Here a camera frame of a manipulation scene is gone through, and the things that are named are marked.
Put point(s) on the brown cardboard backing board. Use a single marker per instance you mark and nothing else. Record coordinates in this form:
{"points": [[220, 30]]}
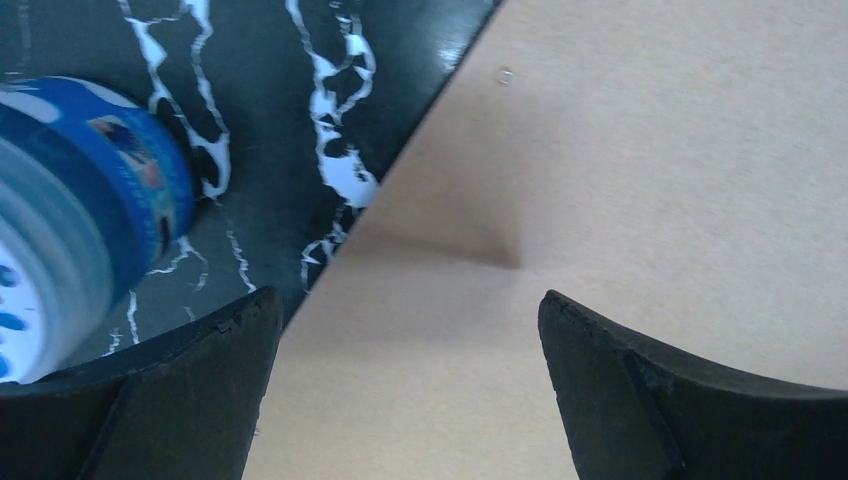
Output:
{"points": [[678, 166]]}

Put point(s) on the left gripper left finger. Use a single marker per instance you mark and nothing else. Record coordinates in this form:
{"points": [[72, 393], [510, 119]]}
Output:
{"points": [[181, 405]]}

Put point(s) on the small blue lidded jar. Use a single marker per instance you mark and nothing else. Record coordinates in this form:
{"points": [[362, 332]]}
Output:
{"points": [[94, 191]]}

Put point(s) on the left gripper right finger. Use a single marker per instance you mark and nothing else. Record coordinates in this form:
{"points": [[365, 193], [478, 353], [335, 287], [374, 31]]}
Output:
{"points": [[634, 407]]}

